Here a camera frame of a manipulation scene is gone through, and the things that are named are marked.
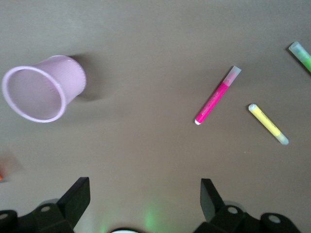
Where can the pink mesh cup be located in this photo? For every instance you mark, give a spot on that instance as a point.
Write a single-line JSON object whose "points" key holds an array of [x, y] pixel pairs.
{"points": [[73, 77]]}

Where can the brown table cover mat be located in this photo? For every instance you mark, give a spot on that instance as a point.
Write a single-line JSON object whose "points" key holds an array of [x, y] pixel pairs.
{"points": [[145, 48]]}

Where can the green marker pen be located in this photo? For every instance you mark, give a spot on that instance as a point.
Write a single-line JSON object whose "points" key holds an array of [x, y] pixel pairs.
{"points": [[303, 58]]}

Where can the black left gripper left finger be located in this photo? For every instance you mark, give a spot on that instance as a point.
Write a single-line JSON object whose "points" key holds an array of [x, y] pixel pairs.
{"points": [[60, 213]]}

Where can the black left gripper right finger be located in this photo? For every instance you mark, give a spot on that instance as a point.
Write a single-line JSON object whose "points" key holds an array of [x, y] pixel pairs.
{"points": [[226, 218]]}

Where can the yellow marker pen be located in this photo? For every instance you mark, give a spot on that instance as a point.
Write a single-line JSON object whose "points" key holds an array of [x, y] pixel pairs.
{"points": [[267, 123]]}

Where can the pink marker pen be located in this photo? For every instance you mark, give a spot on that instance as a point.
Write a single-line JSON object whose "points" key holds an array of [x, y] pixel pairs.
{"points": [[213, 97]]}

